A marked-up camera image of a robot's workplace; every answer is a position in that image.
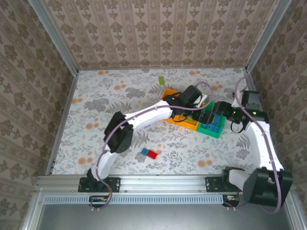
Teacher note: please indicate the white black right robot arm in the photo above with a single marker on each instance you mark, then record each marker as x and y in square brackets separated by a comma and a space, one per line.
[261, 148]

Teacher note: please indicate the aluminium frame post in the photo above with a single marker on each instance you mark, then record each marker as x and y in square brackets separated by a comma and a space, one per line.
[55, 40]
[266, 36]

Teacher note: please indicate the small blue lego brick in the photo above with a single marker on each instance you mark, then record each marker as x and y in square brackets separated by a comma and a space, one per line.
[145, 151]

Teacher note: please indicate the grey metal plate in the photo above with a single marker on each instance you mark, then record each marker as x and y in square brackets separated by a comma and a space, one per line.
[144, 218]

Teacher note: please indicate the lime green lego brick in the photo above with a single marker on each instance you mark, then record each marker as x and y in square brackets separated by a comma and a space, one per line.
[190, 120]
[161, 80]

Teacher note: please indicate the black connector box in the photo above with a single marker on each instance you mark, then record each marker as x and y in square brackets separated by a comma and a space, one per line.
[98, 201]
[231, 200]

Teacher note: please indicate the green plastic bin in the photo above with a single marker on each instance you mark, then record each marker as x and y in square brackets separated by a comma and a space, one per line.
[208, 134]

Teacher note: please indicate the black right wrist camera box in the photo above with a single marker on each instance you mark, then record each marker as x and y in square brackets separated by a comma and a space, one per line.
[250, 100]

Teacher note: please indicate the white floral tablecloth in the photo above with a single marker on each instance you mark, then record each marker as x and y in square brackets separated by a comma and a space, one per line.
[96, 95]

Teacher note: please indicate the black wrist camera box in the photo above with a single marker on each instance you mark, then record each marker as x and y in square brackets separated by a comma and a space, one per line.
[192, 94]
[250, 100]

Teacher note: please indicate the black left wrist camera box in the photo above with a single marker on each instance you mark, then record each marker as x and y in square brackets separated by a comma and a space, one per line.
[192, 94]

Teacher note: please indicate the aluminium mounting rail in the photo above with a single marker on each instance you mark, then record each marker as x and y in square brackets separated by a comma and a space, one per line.
[163, 183]

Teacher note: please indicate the red lego brick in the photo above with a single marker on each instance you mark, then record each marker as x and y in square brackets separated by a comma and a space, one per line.
[152, 154]

